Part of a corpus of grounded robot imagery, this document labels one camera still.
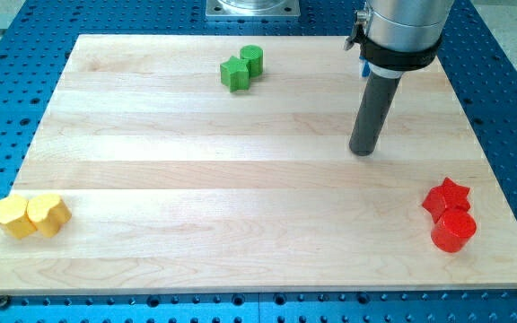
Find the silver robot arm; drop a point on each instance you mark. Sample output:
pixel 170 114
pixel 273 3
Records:
pixel 398 36

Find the wooden board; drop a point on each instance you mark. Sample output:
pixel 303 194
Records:
pixel 175 184

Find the green star block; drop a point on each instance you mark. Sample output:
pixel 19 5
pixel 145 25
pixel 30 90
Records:
pixel 235 74

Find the green cylinder block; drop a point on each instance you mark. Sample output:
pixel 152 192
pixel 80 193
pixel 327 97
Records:
pixel 254 54

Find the blue block behind rod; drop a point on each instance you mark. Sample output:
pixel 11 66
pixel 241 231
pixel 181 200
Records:
pixel 365 70

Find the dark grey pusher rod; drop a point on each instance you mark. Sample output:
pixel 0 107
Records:
pixel 378 95

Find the red star block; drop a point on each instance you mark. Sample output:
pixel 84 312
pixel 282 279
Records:
pixel 445 197

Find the red cylinder block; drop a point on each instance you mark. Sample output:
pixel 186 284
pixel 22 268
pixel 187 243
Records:
pixel 452 230

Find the yellow heart block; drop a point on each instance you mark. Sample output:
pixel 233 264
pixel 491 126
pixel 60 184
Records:
pixel 48 213

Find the yellow hexagon block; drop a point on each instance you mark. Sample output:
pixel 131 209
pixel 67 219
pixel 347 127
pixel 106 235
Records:
pixel 14 219

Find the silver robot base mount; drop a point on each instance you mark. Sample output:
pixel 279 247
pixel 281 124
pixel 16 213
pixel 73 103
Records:
pixel 252 8

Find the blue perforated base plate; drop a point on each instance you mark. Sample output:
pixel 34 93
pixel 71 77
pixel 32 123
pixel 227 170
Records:
pixel 479 55

